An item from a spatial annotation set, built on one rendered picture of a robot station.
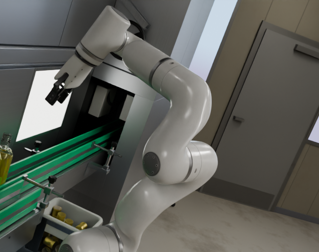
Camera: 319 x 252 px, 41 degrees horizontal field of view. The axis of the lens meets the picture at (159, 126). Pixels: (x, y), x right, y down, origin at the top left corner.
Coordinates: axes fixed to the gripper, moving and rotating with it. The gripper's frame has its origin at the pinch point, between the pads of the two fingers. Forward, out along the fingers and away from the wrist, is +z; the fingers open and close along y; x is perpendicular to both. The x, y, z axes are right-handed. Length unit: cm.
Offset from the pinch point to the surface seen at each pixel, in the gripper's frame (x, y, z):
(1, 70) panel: -25.3, -12.4, 12.1
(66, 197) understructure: 6, -102, 86
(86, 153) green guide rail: 3, -78, 45
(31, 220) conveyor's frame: 16.1, -10.8, 45.4
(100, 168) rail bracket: 13, -80, 47
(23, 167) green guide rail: -4, -31, 46
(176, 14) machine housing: -11, -102, -34
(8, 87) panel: -23.1, -19.1, 18.3
